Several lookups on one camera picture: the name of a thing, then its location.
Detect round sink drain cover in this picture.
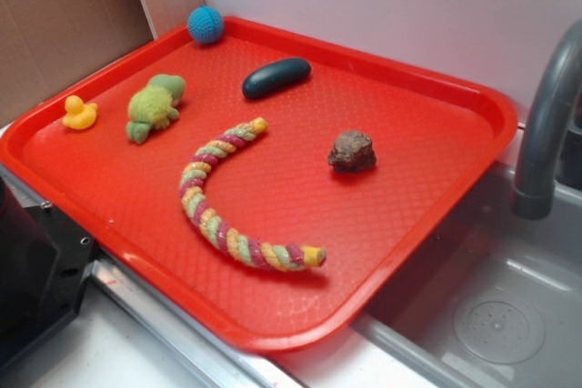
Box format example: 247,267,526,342
453,297,545,365

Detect green plush turtle toy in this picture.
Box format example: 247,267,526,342
125,74,186,144

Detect brown cardboard panel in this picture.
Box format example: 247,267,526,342
1,0,152,125

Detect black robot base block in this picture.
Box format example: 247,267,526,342
1,182,95,370

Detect red plastic tray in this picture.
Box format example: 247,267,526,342
1,17,517,353

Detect grey faucet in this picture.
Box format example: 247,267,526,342
511,21,581,220

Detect brown rock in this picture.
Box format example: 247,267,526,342
327,130,376,174

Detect blue crocheted ball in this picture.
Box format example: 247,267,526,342
186,5,225,45

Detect multicolour twisted rope toy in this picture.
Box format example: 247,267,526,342
179,117,326,273

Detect grey plastic sink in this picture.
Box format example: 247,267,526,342
354,164,581,387

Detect yellow rubber duck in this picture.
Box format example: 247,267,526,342
62,95,98,130

